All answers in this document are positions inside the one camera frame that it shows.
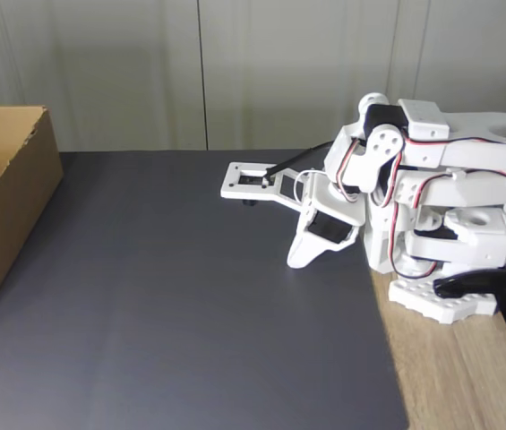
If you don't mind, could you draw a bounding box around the brown cardboard box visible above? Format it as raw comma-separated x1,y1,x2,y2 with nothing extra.
0,105,64,344

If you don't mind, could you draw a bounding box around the dark grey table mat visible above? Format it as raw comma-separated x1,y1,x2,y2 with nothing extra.
0,149,410,430

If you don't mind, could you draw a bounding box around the white cabinet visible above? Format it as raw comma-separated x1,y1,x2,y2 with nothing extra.
0,0,506,153

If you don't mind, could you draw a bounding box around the red white black servo cable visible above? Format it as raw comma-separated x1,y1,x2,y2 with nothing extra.
386,196,442,277
333,136,370,205

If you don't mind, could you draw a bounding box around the black camera cable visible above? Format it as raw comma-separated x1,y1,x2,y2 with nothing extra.
262,141,335,180

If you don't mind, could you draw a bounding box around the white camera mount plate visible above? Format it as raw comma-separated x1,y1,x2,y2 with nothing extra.
219,160,307,212

